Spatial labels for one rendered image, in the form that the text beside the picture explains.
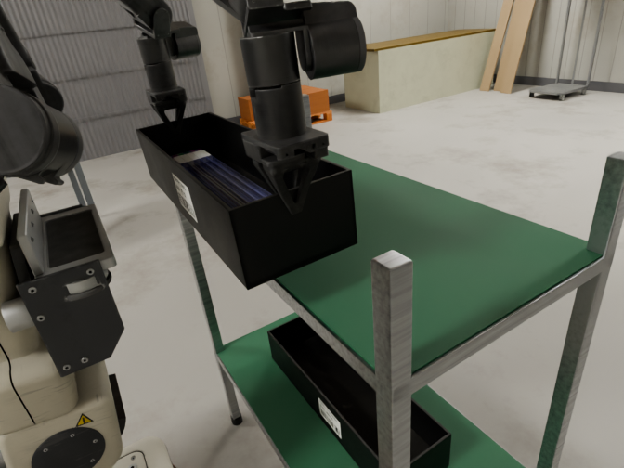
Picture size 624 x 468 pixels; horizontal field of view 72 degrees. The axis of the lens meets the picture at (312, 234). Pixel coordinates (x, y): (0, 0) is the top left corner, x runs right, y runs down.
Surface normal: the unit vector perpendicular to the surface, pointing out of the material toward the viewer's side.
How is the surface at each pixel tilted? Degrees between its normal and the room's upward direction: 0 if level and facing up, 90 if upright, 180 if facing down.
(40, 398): 90
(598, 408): 0
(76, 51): 90
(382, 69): 90
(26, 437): 90
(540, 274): 0
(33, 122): 69
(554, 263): 0
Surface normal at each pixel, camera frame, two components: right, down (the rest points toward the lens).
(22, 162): 0.20, 0.09
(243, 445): -0.10, -0.88
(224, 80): 0.53, 0.35
